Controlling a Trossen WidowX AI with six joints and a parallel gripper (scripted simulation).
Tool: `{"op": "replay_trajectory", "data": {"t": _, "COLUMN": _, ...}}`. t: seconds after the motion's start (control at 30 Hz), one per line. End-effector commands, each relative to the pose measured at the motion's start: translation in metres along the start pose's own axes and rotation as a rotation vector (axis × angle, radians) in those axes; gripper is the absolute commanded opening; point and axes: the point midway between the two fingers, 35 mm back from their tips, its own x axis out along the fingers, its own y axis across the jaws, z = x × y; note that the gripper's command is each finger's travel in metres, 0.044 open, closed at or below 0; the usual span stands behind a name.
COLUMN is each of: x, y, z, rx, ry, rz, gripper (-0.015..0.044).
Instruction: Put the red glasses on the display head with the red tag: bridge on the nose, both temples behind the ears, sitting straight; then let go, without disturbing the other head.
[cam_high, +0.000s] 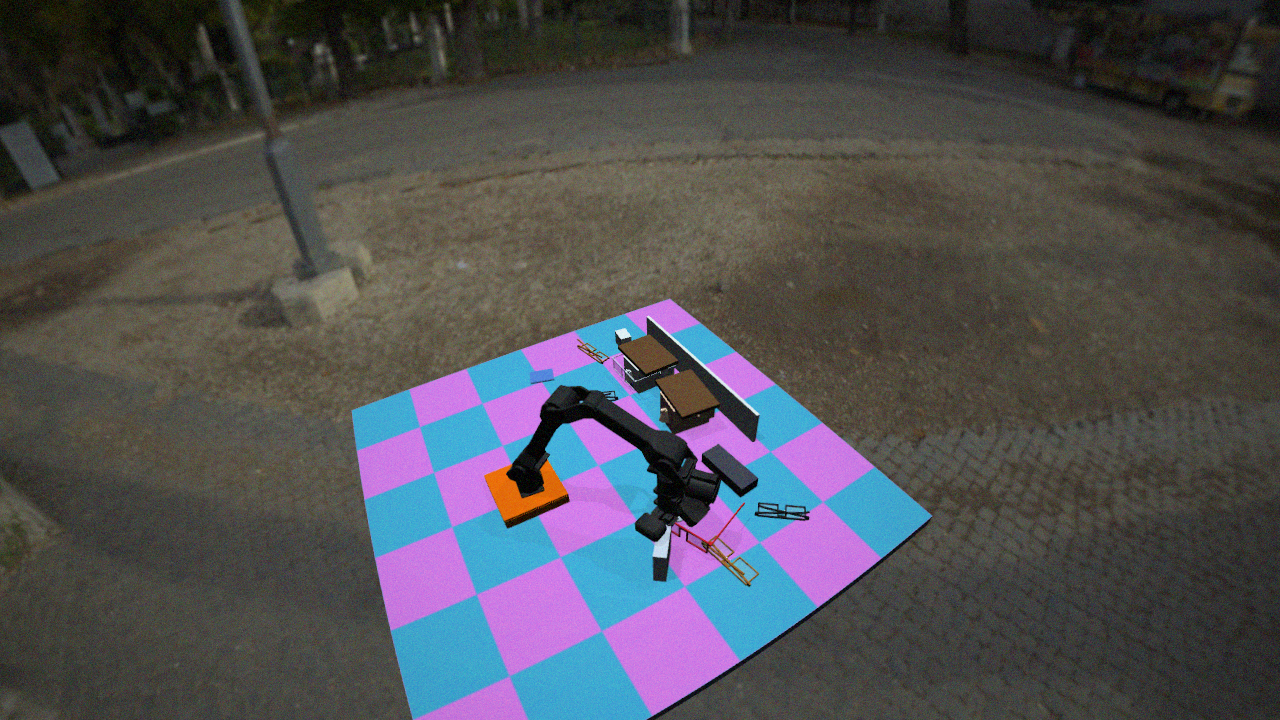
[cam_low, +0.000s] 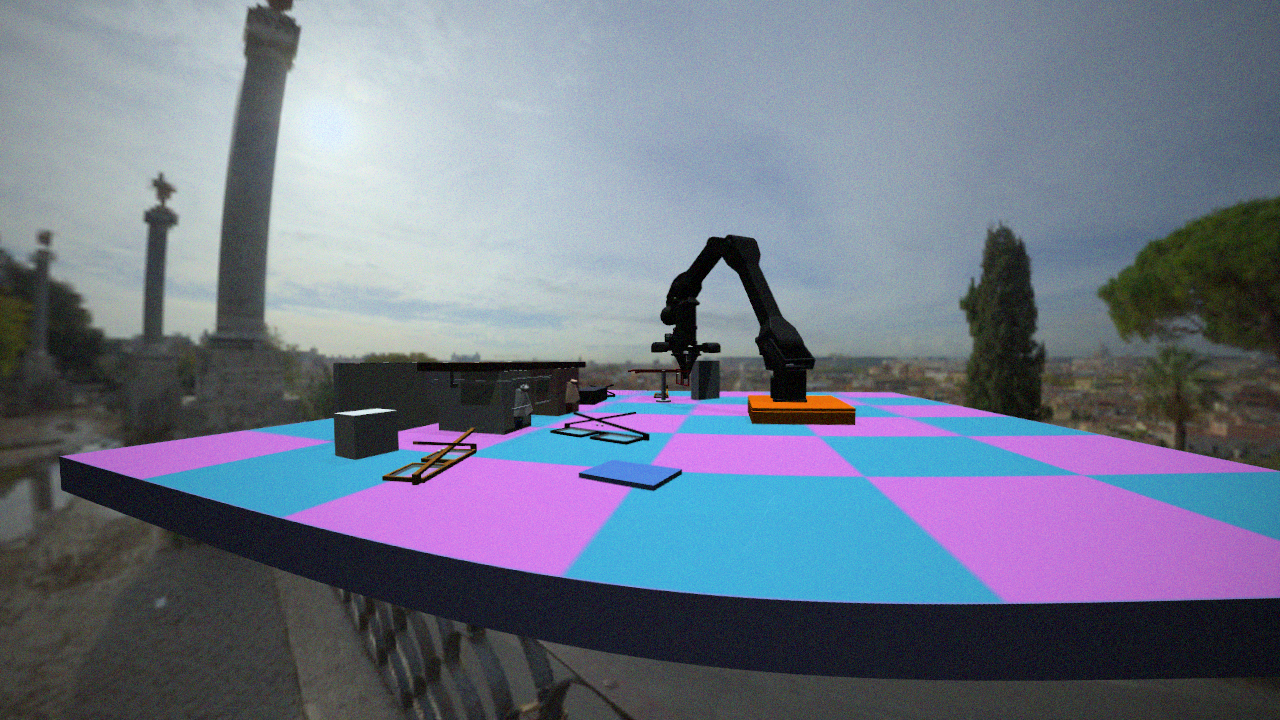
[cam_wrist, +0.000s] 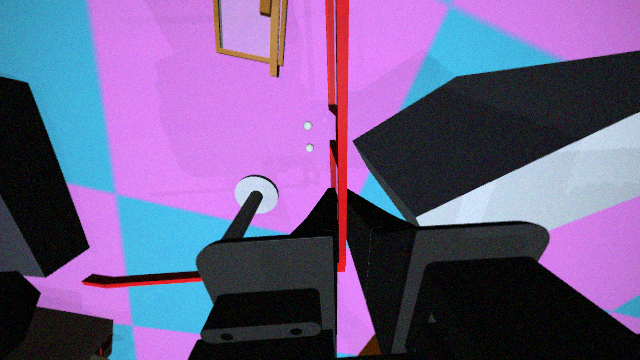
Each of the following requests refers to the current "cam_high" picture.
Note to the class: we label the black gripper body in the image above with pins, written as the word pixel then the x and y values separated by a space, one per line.
pixel 650 525

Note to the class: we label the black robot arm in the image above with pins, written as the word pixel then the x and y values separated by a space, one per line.
pixel 663 450

